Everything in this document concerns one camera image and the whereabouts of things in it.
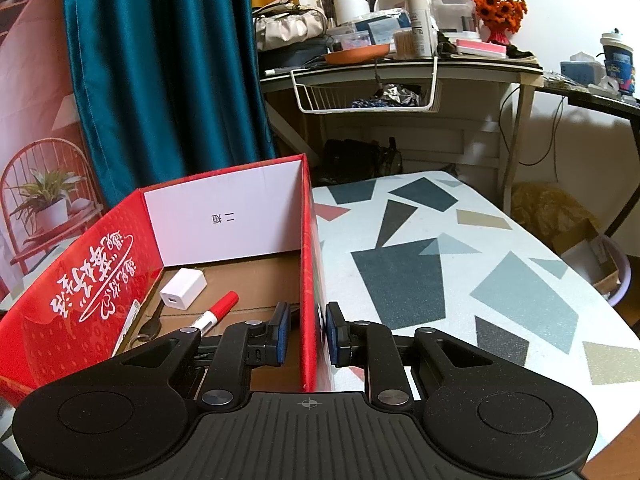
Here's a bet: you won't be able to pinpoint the white wire basket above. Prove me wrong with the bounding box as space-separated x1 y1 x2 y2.
290 56 440 114

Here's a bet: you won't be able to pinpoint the red capped white marker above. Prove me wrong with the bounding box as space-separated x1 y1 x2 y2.
192 290 240 336

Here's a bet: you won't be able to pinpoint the yellow plastic bag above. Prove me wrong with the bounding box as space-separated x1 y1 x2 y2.
510 182 601 256

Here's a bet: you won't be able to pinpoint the black table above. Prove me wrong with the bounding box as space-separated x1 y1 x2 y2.
537 80 640 251

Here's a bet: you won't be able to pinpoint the black bag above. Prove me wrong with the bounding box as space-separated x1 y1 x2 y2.
320 137 404 186

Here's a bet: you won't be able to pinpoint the patterned cloth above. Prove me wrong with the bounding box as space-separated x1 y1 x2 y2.
350 85 426 109

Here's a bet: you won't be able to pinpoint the geometric patterned tablecloth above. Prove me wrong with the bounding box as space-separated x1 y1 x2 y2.
310 170 640 467

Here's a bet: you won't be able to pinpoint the orange artificial flowers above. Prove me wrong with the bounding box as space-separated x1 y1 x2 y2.
457 0 529 34

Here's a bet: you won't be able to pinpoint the white spray bottle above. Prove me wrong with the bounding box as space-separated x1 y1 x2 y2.
405 0 435 58

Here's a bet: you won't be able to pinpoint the orange bowl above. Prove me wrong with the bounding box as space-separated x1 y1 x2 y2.
322 42 392 65

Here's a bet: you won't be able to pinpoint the blue drink cup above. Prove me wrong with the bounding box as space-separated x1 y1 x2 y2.
600 30 640 96

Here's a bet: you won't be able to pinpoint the red cardboard box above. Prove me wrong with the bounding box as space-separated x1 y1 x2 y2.
0 152 332 397

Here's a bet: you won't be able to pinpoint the blue white packet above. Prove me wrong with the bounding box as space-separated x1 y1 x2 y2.
367 15 413 46

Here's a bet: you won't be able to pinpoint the grey bag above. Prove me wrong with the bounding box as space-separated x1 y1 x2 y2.
257 35 336 69

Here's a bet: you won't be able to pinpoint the white charger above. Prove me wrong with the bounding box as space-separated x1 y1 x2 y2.
159 267 208 310

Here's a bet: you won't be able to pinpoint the purple basin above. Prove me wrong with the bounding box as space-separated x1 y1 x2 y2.
592 232 632 309

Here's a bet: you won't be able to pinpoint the printed room backdrop cloth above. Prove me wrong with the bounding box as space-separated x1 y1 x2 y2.
0 0 108 311

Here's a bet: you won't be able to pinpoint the clear plastic organizer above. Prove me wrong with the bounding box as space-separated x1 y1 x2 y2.
430 0 481 41

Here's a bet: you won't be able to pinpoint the white desk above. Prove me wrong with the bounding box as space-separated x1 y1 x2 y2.
259 55 545 216

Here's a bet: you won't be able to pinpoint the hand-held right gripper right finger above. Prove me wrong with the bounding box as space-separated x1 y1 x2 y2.
325 301 508 408

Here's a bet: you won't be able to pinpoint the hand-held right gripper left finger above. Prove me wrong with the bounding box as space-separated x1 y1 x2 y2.
120 301 292 408

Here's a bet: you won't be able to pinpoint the teal curtain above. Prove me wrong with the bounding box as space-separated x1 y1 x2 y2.
62 0 278 208

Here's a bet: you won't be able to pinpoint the beige bag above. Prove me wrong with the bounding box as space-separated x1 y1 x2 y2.
252 2 329 51

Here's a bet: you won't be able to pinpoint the white brush holder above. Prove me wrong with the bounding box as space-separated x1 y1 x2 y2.
332 0 372 26

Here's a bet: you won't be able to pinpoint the blue tissue box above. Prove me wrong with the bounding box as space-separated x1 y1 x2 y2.
560 52 606 86

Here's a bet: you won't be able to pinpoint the pink box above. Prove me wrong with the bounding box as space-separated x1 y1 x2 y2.
455 37 509 59

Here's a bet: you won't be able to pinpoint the cotton swab container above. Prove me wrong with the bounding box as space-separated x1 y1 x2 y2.
392 30 416 57

